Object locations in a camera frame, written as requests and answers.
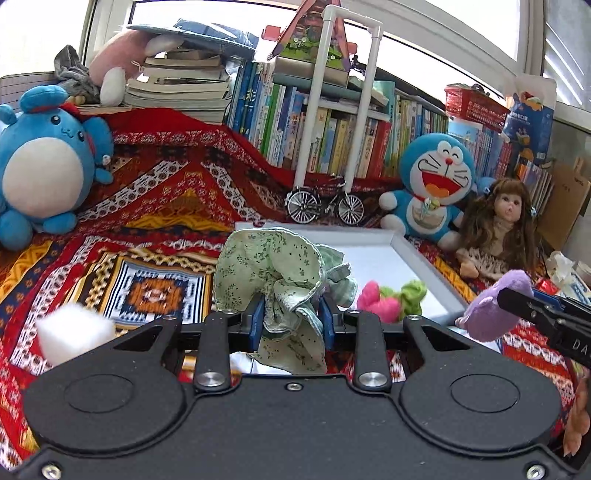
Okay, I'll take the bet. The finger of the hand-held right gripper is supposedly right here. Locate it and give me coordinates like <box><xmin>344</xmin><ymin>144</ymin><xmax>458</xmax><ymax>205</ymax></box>
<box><xmin>496</xmin><ymin>287</ymin><xmax>560</xmax><ymax>326</ymax></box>
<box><xmin>531</xmin><ymin>288</ymin><xmax>591</xmax><ymax>312</ymax></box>

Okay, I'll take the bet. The grey ribbed panel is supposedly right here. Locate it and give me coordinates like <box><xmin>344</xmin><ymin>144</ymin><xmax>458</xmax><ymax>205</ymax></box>
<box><xmin>0</xmin><ymin>73</ymin><xmax>61</xmax><ymax>114</ymax></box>

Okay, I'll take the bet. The blue round plush toy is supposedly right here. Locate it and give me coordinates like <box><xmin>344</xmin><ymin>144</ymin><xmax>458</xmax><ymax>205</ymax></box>
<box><xmin>0</xmin><ymin>85</ymin><xmax>115</xmax><ymax>252</ymax></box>

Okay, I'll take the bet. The red patterned blanket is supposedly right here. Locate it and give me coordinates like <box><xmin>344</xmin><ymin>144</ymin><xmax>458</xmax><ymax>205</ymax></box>
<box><xmin>0</xmin><ymin>108</ymin><xmax>591</xmax><ymax>472</ymax></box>

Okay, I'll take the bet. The white plastic packet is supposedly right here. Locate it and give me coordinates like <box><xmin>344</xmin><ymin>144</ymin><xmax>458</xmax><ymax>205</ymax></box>
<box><xmin>545</xmin><ymin>251</ymin><xmax>591</xmax><ymax>301</ymax></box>

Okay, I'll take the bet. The white foam block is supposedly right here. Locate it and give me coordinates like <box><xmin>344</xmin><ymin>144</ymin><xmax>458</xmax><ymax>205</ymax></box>
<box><xmin>37</xmin><ymin>304</ymin><xmax>116</xmax><ymax>367</ymax></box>

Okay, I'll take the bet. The paper house model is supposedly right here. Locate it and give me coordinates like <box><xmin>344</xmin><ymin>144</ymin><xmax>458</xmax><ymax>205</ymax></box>
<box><xmin>261</xmin><ymin>0</ymin><xmax>361</xmax><ymax>88</ymax></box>

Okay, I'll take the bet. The blue cat plush toy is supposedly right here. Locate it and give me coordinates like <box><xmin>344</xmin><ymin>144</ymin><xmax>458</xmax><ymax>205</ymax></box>
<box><xmin>379</xmin><ymin>133</ymin><xmax>495</xmax><ymax>250</ymax></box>

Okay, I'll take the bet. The pink and green plush toy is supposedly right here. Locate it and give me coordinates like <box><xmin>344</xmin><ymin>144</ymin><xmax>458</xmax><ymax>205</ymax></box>
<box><xmin>356</xmin><ymin>279</ymin><xmax>428</xmax><ymax>324</ymax></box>

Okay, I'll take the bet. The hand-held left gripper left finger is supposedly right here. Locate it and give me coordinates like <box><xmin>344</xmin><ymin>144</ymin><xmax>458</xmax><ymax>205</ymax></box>
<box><xmin>113</xmin><ymin>295</ymin><xmax>266</xmax><ymax>393</ymax></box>

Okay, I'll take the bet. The stack of lying books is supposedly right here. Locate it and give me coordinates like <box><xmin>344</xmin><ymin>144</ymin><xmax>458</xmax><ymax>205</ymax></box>
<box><xmin>122</xmin><ymin>48</ymin><xmax>232</xmax><ymax>124</ymax></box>

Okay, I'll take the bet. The white plastic pipe frame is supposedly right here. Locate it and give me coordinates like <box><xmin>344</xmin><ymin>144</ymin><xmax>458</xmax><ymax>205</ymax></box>
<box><xmin>293</xmin><ymin>4</ymin><xmax>384</xmax><ymax>190</ymax></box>

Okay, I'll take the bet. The white cardboard box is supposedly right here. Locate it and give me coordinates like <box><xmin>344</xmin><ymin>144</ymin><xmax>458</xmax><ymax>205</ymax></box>
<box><xmin>235</xmin><ymin>222</ymin><xmax>469</xmax><ymax>324</ymax></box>

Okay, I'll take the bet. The blue flat folder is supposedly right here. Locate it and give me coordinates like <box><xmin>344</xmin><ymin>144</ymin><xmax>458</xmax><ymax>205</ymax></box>
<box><xmin>127</xmin><ymin>18</ymin><xmax>259</xmax><ymax>61</ymax></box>

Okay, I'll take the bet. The blue printed carton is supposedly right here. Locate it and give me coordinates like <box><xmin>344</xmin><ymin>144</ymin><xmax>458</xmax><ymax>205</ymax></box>
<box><xmin>501</xmin><ymin>90</ymin><xmax>555</xmax><ymax>167</ymax></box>

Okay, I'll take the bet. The brown cardboard sheet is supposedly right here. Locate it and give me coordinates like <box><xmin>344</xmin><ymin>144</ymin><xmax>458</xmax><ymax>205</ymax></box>
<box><xmin>538</xmin><ymin>157</ymin><xmax>591</xmax><ymax>252</ymax></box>

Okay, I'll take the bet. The grey cloth toy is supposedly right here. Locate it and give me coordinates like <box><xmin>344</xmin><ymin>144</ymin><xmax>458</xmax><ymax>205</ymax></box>
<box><xmin>54</xmin><ymin>45</ymin><xmax>100</xmax><ymax>104</ymax></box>

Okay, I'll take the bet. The purple plush toy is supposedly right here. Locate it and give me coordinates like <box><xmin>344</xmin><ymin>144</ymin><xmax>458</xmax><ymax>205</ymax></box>
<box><xmin>455</xmin><ymin>270</ymin><xmax>534</xmax><ymax>342</ymax></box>

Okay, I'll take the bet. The red plastic basket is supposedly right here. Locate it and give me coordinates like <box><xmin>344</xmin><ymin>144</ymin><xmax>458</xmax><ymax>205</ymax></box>
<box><xmin>444</xmin><ymin>83</ymin><xmax>513</xmax><ymax>132</ymax></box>

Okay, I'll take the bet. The miniature metal bicycle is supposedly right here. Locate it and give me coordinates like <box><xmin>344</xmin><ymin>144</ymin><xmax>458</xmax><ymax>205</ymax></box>
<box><xmin>285</xmin><ymin>174</ymin><xmax>365</xmax><ymax>226</ymax></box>

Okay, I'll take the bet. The green patterned cloth bundle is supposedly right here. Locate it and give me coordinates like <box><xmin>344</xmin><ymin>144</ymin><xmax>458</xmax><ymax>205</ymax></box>
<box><xmin>212</xmin><ymin>227</ymin><xmax>358</xmax><ymax>376</ymax></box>

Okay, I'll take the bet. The long-haired baby doll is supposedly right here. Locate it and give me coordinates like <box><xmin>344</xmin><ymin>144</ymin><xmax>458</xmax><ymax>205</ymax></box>
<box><xmin>455</xmin><ymin>179</ymin><xmax>541</xmax><ymax>280</ymax></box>

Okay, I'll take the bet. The row of colourful books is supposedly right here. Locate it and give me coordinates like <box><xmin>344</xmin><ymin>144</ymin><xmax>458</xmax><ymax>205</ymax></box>
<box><xmin>226</xmin><ymin>60</ymin><xmax>555</xmax><ymax>204</ymax></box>

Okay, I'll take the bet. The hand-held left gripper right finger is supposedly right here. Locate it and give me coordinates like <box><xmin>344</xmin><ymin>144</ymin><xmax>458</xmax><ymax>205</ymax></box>
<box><xmin>318</xmin><ymin>295</ymin><xmax>465</xmax><ymax>393</ymax></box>

